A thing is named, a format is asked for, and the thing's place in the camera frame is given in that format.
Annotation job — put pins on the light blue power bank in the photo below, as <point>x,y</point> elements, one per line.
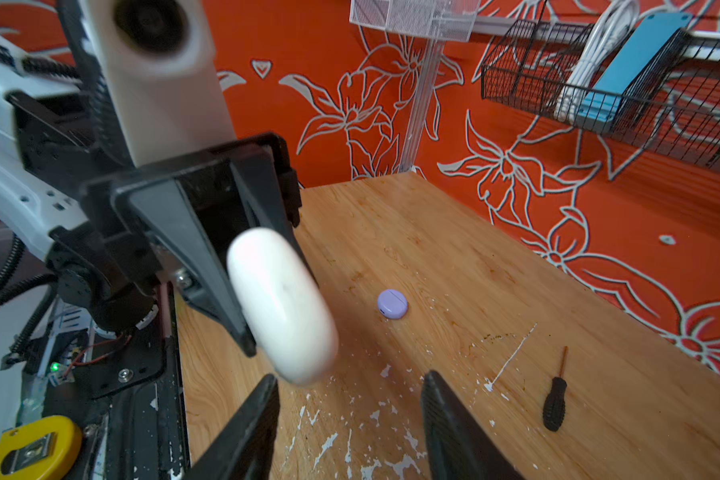
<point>599,108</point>

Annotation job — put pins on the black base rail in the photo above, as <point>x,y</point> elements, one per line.
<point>126,396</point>

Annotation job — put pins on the black screwdriver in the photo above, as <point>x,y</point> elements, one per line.
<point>554,407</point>

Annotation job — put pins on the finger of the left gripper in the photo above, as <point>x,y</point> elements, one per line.
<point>162,211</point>
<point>261,196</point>

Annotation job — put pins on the white mesh wall basket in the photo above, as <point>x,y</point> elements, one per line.
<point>443,20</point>

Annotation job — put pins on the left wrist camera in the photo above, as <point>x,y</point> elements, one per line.
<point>157,58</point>

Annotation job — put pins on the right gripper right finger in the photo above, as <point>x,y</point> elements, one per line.
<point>457,446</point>

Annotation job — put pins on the yellow tape measure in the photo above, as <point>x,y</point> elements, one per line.
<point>44,449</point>

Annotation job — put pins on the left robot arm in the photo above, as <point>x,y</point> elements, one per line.
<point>58,129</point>

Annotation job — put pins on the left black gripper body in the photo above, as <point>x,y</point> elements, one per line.
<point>113,273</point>

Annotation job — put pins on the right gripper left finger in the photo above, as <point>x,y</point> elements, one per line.
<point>244,448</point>

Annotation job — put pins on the black wire wall basket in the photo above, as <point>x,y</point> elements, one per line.
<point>647,79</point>

